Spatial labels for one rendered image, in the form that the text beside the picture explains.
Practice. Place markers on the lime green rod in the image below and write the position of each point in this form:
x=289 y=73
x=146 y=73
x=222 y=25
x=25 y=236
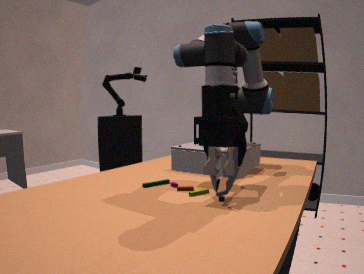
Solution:
x=198 y=192

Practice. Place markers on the orange rod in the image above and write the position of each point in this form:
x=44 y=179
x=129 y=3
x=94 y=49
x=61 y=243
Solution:
x=185 y=188

